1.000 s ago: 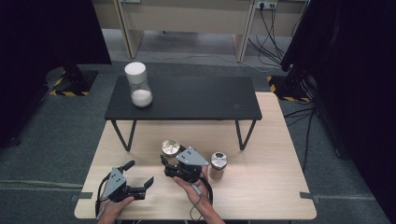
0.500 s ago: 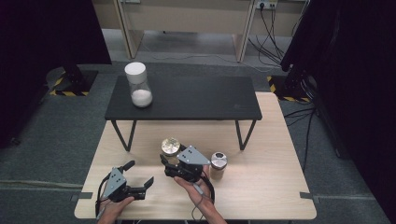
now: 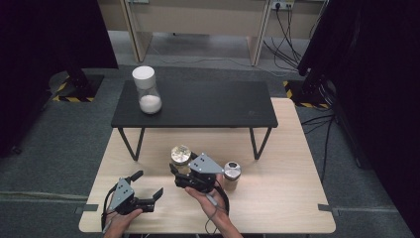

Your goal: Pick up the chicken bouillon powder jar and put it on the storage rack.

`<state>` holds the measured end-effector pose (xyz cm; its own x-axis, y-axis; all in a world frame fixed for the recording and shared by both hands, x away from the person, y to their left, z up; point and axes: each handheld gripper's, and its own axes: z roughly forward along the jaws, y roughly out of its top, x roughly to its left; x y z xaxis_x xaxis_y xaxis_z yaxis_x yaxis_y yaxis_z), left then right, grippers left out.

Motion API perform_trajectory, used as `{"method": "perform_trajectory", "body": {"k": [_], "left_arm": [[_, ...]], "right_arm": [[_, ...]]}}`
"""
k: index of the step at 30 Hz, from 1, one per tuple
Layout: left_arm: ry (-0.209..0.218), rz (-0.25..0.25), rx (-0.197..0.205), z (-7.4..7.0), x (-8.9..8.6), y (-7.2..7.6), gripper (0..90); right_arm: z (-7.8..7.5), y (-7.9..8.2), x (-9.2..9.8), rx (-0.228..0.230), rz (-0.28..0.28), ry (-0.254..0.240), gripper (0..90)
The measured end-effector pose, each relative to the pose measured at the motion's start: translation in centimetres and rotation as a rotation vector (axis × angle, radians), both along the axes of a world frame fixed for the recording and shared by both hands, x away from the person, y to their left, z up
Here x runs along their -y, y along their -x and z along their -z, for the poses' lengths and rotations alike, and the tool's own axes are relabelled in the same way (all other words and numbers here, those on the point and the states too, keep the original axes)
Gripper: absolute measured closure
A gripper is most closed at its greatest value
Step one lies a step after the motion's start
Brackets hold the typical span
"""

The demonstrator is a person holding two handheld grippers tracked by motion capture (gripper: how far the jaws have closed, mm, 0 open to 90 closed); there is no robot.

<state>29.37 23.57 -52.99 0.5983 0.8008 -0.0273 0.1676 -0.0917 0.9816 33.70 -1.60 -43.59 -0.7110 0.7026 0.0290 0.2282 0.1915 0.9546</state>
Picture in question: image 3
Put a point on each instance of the glass spice jar metal lid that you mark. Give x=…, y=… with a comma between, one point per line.
x=180, y=154

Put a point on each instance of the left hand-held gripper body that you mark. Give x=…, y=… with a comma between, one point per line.
x=123, y=195

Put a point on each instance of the black curtain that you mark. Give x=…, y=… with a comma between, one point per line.
x=39, y=66
x=373, y=99

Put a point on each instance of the glass salt jar grey lid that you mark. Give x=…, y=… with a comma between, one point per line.
x=144, y=77

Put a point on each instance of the grey table bracket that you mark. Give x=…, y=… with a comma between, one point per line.
x=327, y=208
x=87, y=208

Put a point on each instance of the beige background desk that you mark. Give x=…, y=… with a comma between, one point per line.
x=204, y=16

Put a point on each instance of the black metal shelf riser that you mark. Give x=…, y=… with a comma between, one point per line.
x=214, y=105

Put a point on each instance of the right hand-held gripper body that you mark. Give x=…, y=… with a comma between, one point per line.
x=204, y=167

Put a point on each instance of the person's right hand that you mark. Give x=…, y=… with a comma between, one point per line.
x=208, y=203

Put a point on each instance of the person's left hand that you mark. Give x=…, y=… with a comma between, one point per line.
x=120, y=224

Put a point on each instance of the white wall socket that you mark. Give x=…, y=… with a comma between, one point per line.
x=282, y=4

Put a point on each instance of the glass spice jar brown powder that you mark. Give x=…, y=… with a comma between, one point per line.
x=232, y=170

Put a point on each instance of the stand base with hazard tape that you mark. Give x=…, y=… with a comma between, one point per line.
x=307, y=95
x=77, y=89

